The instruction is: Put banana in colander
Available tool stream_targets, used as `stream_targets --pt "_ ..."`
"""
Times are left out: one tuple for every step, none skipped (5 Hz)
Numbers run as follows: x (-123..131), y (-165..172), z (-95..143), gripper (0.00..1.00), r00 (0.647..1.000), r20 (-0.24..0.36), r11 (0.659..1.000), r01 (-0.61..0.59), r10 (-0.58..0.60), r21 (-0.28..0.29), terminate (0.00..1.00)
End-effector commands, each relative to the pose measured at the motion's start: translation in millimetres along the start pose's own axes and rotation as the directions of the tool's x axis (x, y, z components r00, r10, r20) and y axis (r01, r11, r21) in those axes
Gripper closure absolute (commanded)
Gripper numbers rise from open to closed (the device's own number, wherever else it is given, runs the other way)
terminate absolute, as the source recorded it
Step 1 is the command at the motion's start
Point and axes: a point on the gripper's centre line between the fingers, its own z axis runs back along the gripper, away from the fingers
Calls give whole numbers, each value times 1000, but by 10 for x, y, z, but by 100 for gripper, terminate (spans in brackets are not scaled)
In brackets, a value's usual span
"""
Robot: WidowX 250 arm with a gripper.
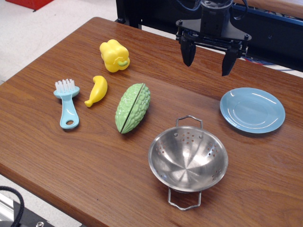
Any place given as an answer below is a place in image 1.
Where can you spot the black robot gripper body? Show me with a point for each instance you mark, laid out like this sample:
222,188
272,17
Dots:
214,29

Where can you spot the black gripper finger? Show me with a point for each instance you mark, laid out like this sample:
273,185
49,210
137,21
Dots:
232,53
188,47

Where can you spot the yellow toy banana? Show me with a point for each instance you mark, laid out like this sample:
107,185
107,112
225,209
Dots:
98,91

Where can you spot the light blue plate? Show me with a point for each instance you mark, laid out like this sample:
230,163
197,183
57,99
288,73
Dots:
252,110

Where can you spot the yellow toy bell pepper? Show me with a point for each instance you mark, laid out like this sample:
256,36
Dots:
114,55

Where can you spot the green toy bitter melon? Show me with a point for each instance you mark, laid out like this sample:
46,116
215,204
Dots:
132,107

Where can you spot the light blue dish brush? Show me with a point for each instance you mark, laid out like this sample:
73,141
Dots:
66,91

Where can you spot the red box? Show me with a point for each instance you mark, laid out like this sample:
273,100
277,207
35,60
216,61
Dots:
31,4

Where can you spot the black metal frame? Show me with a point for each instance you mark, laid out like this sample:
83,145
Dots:
276,38

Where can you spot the steel colander with handles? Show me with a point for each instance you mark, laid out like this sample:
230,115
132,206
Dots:
187,159

